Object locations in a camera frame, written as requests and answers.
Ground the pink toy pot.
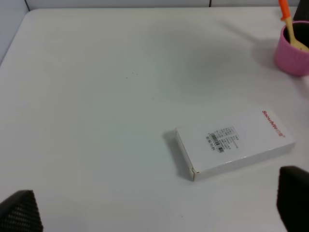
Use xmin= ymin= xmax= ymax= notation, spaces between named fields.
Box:
xmin=274 ymin=21 xmax=309 ymax=77

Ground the orange handled wooden spatula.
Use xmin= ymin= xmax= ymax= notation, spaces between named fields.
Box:
xmin=278 ymin=0 xmax=309 ymax=52

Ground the white rectangular box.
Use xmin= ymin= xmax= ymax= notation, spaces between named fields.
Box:
xmin=175 ymin=108 xmax=296 ymax=181

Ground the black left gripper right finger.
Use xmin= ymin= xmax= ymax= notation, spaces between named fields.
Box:
xmin=277 ymin=166 xmax=309 ymax=232

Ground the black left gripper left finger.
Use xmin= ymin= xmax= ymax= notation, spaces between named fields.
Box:
xmin=0 ymin=190 xmax=43 ymax=232

